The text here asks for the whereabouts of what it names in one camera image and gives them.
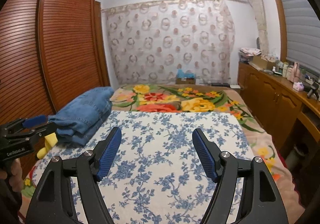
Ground blue denim jeans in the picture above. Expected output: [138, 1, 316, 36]
[48, 87, 114, 146]

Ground left hand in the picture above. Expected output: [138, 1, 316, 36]
[1, 159, 23, 193]

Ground yellow Pikachu plush toy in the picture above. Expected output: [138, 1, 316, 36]
[36, 133, 58, 160]

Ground brown louvered wardrobe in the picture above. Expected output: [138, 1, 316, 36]
[0, 0, 111, 180]

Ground wooden sideboard cabinet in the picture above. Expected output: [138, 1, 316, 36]
[237, 61, 320, 208]

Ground blue white floral sheet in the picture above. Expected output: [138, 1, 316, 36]
[32, 110, 256, 224]

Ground floral fleece blanket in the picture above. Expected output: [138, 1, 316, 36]
[20, 85, 304, 223]

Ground pink item on cabinet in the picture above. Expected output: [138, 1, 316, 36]
[290, 62, 300, 83]

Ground cardboard box on cabinet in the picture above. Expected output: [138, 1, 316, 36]
[252, 55, 276, 70]

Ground brown box with blue cloth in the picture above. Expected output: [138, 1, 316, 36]
[176, 69, 196, 85]

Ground stack of papers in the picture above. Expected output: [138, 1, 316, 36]
[239, 48, 262, 63]

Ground patterned lace curtain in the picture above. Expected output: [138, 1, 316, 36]
[105, 0, 235, 84]

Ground grey window blind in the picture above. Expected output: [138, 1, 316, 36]
[281, 0, 320, 73]

